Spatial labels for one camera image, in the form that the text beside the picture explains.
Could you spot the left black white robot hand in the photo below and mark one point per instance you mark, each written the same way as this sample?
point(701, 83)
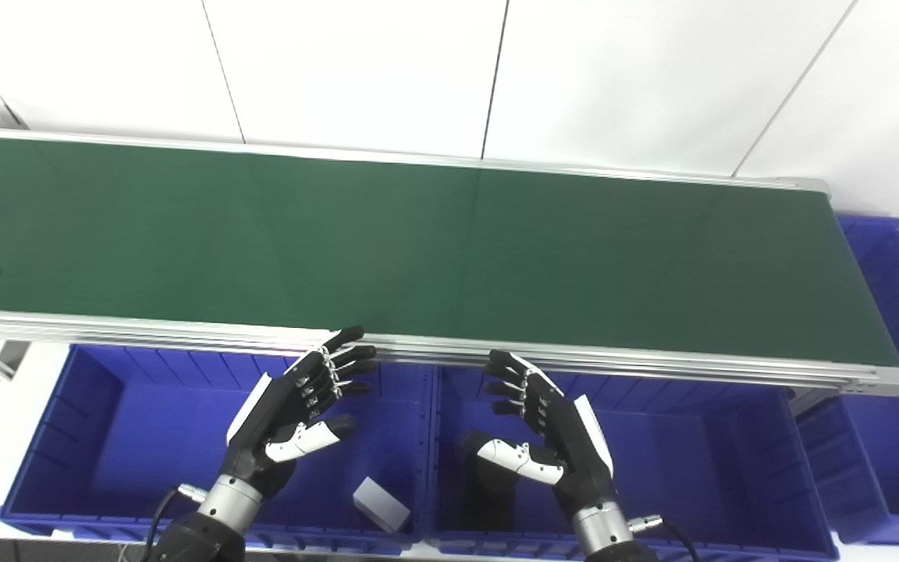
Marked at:
point(278, 414)

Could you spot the white rectangular block part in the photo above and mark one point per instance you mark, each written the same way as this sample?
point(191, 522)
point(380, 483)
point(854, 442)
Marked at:
point(381, 506)

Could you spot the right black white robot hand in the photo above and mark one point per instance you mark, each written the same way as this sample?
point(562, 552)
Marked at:
point(574, 445)

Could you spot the green conveyor belt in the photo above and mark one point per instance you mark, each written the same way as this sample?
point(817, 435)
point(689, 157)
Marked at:
point(418, 234)

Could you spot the black cylinder-on-base part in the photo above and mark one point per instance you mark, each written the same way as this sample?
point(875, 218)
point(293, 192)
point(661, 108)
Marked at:
point(492, 499)

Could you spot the blue plastic bin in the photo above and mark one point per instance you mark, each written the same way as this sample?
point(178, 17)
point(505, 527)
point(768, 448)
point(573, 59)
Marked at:
point(691, 460)
point(886, 437)
point(106, 437)

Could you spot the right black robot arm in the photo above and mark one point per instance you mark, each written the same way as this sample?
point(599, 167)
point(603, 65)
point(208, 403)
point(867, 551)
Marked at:
point(602, 531)

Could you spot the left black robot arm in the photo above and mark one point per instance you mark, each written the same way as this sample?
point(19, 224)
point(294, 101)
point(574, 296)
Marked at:
point(192, 542)

